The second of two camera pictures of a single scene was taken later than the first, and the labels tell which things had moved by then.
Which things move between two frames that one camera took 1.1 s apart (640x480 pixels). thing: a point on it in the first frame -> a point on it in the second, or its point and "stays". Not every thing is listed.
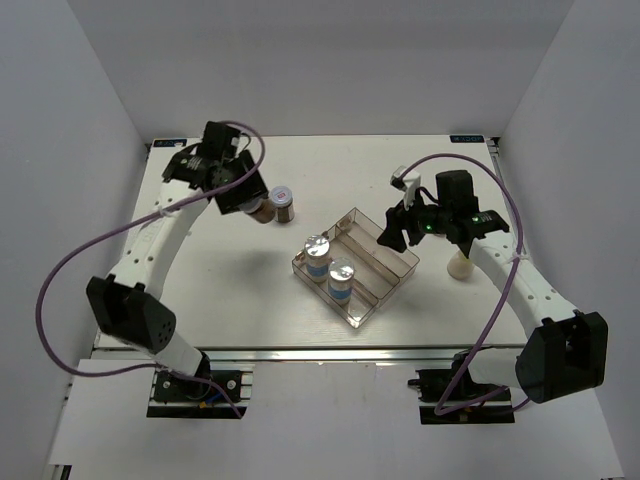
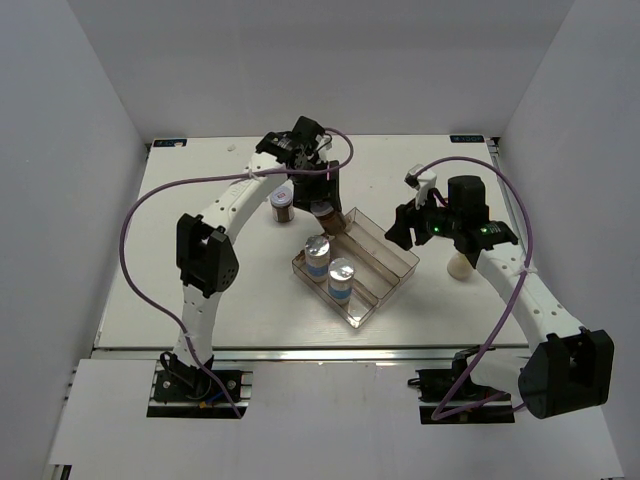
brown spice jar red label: [282, 198] stays
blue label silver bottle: [340, 278] stays
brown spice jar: [262, 209] -> [333, 221]
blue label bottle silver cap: [317, 258] stays
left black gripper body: [251, 188] -> [314, 186]
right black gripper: [396, 219] stays
